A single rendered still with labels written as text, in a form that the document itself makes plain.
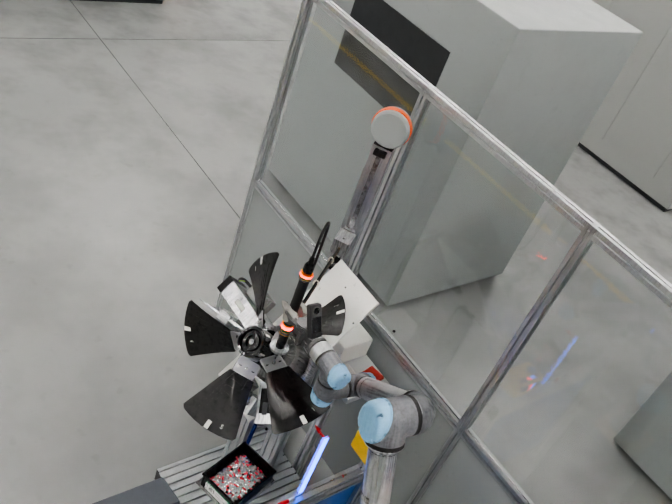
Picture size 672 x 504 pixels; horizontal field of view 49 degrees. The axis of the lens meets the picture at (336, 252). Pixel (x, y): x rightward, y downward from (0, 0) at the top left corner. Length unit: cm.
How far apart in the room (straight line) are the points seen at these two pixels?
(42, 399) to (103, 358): 40
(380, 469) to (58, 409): 216
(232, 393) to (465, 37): 241
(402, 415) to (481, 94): 244
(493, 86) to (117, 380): 253
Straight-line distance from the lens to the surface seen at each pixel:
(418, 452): 332
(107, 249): 480
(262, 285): 277
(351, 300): 287
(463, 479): 318
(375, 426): 205
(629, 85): 827
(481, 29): 416
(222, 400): 275
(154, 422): 393
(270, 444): 353
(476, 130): 271
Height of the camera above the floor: 312
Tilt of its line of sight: 36 degrees down
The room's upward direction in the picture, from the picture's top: 22 degrees clockwise
